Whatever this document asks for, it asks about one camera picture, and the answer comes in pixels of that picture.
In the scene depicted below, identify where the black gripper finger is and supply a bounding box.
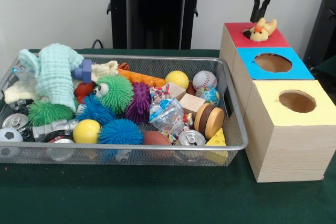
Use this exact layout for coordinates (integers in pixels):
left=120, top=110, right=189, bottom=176
left=258, top=0, right=272, bottom=22
left=249, top=0, right=261, bottom=23

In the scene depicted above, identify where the yellow duck plush toy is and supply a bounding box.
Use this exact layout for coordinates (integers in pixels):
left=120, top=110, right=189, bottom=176
left=249, top=17, right=278, bottom=42

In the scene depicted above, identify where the purple plastic toy piece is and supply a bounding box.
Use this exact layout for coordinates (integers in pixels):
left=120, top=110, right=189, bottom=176
left=71, top=59, right=93, bottom=84

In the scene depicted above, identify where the mint green waffle cloth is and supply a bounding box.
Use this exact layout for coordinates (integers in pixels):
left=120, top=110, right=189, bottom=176
left=17, top=42, right=85, bottom=113

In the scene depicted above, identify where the cream waffle cloth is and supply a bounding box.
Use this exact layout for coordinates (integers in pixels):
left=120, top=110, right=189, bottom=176
left=4, top=60, right=119, bottom=104

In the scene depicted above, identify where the wooden box with three holes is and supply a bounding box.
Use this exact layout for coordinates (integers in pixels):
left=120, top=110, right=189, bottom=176
left=219, top=22, right=329, bottom=183

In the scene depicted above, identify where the shallow clear mesh bin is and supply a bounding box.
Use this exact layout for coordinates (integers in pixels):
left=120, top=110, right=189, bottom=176
left=0, top=52, right=249, bottom=167

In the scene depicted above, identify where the black stand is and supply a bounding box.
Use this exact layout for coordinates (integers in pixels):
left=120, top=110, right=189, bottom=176
left=303, top=0, right=336, bottom=70

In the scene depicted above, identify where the globe print ball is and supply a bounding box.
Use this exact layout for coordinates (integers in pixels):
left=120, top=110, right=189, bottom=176
left=195, top=86, right=221, bottom=107

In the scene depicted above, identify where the wooden burger toy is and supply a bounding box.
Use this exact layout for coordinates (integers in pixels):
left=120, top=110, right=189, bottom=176
left=194, top=102, right=225, bottom=140

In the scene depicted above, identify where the yellow cheese wedge toy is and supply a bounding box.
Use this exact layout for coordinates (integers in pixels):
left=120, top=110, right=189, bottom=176
left=204, top=127, right=228, bottom=166

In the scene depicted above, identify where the silver drink can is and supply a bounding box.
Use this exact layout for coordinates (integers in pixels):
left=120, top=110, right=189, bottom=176
left=177, top=129, right=206, bottom=146

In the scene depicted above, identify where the blue spiky ball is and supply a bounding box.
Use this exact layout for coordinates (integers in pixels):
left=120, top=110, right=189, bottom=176
left=97, top=118, right=144, bottom=145

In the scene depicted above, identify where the dark green tablecloth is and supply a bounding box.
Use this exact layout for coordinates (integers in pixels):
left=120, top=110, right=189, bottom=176
left=0, top=48, right=336, bottom=224

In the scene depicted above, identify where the small soccer ball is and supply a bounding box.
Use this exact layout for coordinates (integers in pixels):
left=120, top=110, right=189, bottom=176
left=0, top=127, right=24, bottom=158

